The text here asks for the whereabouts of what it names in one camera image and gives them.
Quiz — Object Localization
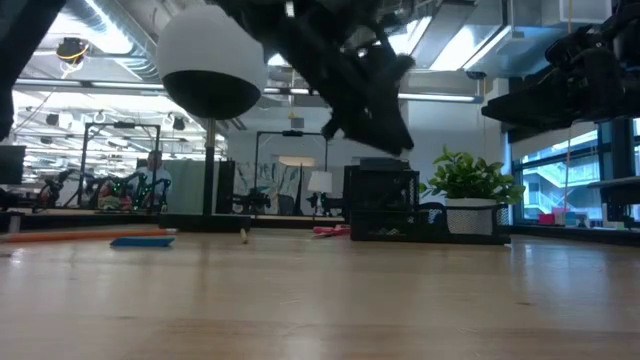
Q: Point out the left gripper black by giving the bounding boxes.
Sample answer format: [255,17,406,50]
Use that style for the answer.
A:
[272,0,416,156]

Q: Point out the black office monitor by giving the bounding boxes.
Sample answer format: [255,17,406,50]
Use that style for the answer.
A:
[0,144,27,187]

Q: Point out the black background robot frame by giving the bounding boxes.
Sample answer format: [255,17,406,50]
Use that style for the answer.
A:
[253,129,330,217]
[78,121,162,211]

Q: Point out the white globe table lamp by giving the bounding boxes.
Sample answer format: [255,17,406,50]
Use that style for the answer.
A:
[155,4,270,234]

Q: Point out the red handled scissors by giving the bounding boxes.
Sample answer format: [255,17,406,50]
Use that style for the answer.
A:
[312,224,352,239]

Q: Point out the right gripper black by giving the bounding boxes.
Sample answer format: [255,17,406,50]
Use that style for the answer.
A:
[481,19,640,144]

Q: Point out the black mesh desk organizer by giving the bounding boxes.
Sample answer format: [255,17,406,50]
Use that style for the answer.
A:
[343,157,512,246]

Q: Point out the person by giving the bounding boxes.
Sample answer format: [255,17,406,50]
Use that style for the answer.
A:
[133,149,174,204]

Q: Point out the orange pencil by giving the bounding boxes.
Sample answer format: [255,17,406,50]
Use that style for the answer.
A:
[0,228,179,245]

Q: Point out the potted green plant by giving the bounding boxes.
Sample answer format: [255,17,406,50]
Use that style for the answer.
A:
[416,144,527,236]

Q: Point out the blue eraser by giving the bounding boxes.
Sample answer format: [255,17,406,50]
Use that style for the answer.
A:
[109,236,177,249]

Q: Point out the ceiling light tube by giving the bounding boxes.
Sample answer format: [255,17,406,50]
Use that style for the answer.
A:
[262,87,484,104]

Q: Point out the green office partition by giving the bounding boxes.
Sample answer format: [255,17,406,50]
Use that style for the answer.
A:
[164,159,221,216]

